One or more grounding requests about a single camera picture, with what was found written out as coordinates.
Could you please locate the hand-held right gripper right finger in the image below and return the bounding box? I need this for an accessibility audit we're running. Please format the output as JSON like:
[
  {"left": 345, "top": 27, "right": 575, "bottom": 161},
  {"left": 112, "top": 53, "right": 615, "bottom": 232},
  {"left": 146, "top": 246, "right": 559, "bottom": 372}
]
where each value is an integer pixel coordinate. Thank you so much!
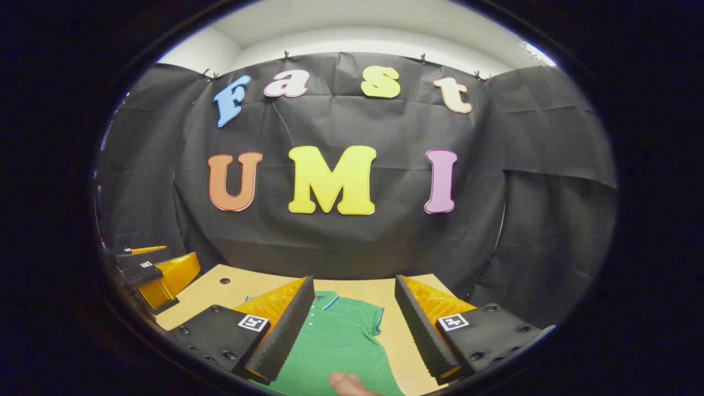
[{"left": 394, "top": 274, "right": 545, "bottom": 386}]

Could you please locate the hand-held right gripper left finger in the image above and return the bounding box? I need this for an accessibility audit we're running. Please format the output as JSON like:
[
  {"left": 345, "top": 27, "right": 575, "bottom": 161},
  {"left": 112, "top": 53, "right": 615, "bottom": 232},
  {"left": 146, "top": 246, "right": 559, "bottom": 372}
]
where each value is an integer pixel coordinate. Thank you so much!
[{"left": 167, "top": 276, "right": 316, "bottom": 386}]

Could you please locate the green polo T-shirt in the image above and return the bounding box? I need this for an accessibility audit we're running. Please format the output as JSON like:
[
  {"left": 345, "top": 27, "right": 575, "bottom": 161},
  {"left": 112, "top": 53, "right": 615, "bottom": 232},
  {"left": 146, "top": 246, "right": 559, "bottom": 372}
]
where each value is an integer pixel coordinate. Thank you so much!
[{"left": 246, "top": 290, "right": 406, "bottom": 396}]

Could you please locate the black backdrop cloth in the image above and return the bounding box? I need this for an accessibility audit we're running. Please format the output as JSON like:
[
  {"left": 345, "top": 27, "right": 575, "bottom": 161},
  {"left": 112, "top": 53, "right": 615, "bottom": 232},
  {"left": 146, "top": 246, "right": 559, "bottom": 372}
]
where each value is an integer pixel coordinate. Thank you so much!
[{"left": 95, "top": 51, "right": 619, "bottom": 331}]

